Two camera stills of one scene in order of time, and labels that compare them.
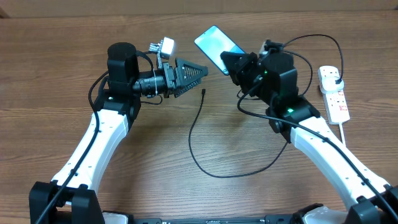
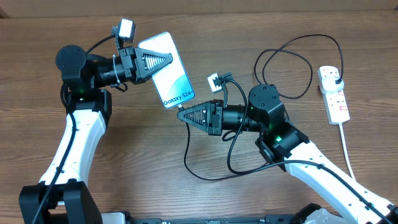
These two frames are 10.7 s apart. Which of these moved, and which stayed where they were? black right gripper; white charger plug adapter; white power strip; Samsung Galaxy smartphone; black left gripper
Moved: Samsung Galaxy smartphone; black right gripper; black left gripper
Stayed: white charger plug adapter; white power strip
